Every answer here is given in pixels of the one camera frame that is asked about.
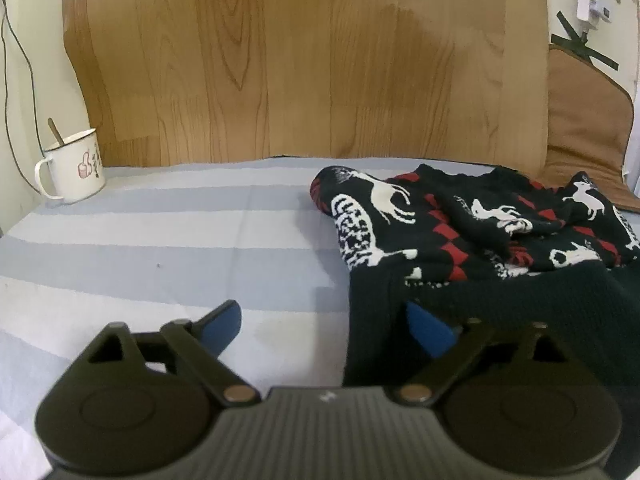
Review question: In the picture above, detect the brown padded mat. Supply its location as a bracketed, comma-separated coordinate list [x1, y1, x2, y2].
[542, 44, 640, 214]

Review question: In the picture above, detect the wood-pattern vinyl sheet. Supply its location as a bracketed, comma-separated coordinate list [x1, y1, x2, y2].
[62, 0, 552, 172]

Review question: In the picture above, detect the thin black wall cable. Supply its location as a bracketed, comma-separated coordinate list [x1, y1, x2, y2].
[0, 0, 47, 201]

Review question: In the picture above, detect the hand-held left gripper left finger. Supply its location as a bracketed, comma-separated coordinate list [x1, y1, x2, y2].
[85, 299, 262, 407]

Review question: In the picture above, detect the black patterned knit sweater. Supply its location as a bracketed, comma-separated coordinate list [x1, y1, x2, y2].
[310, 162, 640, 398]

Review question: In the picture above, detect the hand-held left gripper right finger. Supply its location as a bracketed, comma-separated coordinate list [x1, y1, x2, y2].
[393, 300, 572, 406]

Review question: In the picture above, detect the black tape strip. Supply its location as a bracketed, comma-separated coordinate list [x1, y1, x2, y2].
[555, 11, 620, 71]
[550, 32, 590, 48]

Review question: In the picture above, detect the grey white striped bedsheet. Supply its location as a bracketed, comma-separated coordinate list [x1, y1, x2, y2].
[0, 156, 640, 441]

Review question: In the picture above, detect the white enamel mug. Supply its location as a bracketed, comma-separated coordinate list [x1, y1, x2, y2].
[34, 128, 107, 205]

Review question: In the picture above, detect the white wall charger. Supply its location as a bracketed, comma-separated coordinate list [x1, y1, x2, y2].
[575, 0, 614, 24]

